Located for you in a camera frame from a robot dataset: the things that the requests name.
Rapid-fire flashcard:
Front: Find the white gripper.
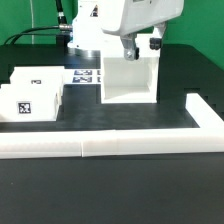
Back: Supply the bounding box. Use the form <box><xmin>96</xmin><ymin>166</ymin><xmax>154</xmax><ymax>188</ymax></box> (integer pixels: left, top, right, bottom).
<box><xmin>101</xmin><ymin>0</ymin><xmax>184</xmax><ymax>61</ymax></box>

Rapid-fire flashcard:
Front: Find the white drawer cabinet box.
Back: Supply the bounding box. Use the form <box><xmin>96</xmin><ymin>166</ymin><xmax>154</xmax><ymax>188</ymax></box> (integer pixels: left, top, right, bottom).
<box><xmin>100</xmin><ymin>32</ymin><xmax>161</xmax><ymax>105</ymax></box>

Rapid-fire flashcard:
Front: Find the white front drawer tray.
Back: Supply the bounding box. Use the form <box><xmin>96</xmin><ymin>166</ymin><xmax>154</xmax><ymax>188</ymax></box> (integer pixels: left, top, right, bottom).
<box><xmin>0</xmin><ymin>84</ymin><xmax>61</xmax><ymax>122</ymax></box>

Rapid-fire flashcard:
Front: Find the white drawer tray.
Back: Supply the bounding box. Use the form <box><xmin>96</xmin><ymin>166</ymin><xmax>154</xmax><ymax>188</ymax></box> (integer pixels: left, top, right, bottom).
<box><xmin>0</xmin><ymin>84</ymin><xmax>61</xmax><ymax>122</ymax></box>
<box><xmin>10</xmin><ymin>66</ymin><xmax>64</xmax><ymax>87</ymax></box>

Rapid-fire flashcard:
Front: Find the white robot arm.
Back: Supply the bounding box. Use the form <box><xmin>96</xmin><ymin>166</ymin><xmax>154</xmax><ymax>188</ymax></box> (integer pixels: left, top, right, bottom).
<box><xmin>70</xmin><ymin>0</ymin><xmax>184</xmax><ymax>61</ymax></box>

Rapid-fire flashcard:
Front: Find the white rear drawer tray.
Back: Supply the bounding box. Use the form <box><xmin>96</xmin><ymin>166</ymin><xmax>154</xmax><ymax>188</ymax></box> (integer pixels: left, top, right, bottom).
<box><xmin>10</xmin><ymin>66</ymin><xmax>64</xmax><ymax>87</ymax></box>

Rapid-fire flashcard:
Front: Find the fiducial marker sheet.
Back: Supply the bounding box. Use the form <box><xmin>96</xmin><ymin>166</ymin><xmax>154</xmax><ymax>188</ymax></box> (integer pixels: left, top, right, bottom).
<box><xmin>63</xmin><ymin>69</ymin><xmax>101</xmax><ymax>85</ymax></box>

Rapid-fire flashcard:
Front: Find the white L-shaped fence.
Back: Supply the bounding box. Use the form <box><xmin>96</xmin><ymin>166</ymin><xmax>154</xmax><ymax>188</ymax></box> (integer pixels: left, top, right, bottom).
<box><xmin>0</xmin><ymin>93</ymin><xmax>224</xmax><ymax>159</ymax></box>

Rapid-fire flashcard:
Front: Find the black cable bundle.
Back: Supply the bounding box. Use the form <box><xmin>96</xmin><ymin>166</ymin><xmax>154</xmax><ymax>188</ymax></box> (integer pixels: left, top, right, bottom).
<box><xmin>2</xmin><ymin>23</ymin><xmax>73</xmax><ymax>46</ymax></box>

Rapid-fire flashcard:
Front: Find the black vertical cable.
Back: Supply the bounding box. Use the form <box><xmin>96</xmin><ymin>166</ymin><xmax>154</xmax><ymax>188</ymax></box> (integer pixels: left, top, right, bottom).
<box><xmin>55</xmin><ymin>0</ymin><xmax>68</xmax><ymax>26</ymax></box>

